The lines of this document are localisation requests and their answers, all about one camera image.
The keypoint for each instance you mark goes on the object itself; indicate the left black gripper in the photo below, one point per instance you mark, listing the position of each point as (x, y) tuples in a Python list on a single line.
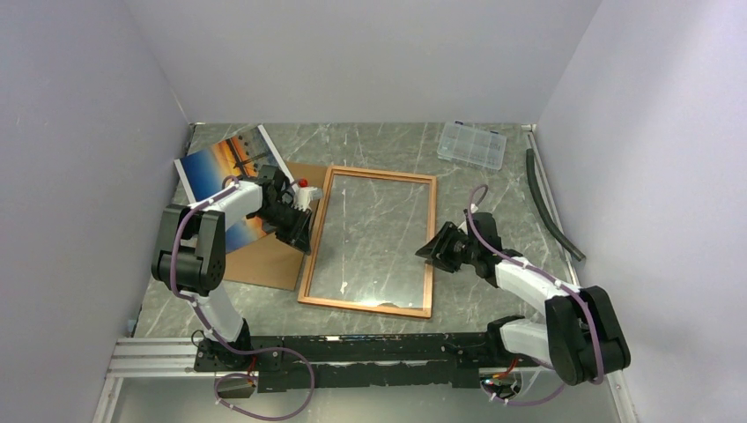
[(299, 234)]

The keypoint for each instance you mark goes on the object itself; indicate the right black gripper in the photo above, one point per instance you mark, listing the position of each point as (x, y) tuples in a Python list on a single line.
[(434, 248)]

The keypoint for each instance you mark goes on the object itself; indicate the wooden picture frame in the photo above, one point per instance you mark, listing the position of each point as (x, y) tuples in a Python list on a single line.
[(373, 239)]

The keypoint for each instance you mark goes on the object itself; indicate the sunset landscape photo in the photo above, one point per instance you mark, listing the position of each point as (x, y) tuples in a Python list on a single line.
[(221, 182)]

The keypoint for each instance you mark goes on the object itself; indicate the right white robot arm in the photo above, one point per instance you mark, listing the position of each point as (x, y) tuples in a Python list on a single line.
[(580, 337)]

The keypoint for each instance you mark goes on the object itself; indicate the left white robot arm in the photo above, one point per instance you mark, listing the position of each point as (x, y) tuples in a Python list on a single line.
[(190, 252)]

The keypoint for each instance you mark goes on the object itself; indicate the clear plastic organizer box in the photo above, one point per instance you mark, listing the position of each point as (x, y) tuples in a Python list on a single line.
[(471, 146)]

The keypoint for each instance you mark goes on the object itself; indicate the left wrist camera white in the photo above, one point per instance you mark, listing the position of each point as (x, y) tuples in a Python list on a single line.
[(305, 194)]

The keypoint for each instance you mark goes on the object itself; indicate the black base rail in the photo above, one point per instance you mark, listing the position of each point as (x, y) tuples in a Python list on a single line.
[(461, 360)]

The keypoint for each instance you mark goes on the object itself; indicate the aluminium extrusion rail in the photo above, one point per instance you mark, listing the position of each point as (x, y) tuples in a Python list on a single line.
[(152, 357)]

